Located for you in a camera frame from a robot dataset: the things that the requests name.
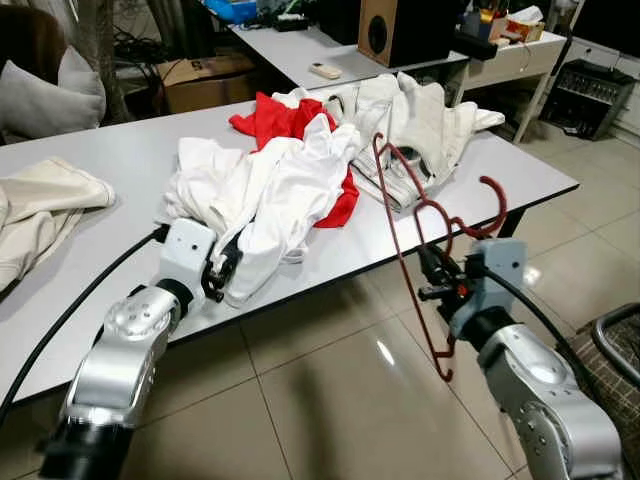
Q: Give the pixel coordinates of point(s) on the red plastic hanger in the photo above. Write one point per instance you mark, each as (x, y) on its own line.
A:
(497, 205)

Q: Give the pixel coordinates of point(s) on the white shirt black print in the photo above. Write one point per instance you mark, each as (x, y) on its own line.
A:
(300, 200)

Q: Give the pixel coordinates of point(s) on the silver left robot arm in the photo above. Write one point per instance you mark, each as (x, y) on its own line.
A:
(120, 350)

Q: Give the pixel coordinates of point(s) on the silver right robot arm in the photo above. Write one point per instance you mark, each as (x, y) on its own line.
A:
(540, 390)

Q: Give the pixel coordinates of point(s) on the white crumpled garment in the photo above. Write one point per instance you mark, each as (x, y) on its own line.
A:
(200, 175)

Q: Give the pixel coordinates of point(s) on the red crumpled garment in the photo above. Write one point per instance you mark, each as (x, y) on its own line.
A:
(275, 118)

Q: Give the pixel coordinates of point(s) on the white table black edge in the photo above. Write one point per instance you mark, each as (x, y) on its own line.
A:
(120, 150)

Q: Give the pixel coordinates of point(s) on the brown cardboard box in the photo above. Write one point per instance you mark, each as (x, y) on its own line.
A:
(200, 80)

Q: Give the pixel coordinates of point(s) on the cream folded cloth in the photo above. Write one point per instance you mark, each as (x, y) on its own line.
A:
(50, 200)

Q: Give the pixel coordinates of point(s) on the brown wicker chair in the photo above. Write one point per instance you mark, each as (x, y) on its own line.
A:
(615, 370)

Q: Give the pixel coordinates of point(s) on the white side table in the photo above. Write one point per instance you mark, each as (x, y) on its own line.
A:
(510, 62)

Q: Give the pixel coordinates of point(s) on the white remote control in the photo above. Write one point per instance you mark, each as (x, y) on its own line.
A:
(324, 70)

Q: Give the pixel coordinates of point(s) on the white desk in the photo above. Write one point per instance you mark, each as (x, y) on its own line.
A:
(300, 50)

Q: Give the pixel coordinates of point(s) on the black audio mixer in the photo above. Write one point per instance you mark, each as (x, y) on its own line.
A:
(590, 95)

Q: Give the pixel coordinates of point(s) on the wooden loudspeaker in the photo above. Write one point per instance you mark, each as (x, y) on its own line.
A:
(400, 30)

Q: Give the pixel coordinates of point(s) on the grey pillow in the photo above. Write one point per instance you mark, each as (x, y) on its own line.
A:
(50, 100)

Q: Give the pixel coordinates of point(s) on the dark brown armchair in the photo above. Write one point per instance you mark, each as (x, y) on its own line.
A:
(25, 40)

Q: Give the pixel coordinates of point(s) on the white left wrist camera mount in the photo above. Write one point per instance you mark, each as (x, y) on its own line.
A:
(185, 250)

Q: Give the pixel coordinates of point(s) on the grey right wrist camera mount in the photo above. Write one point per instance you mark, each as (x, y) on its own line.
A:
(500, 265)

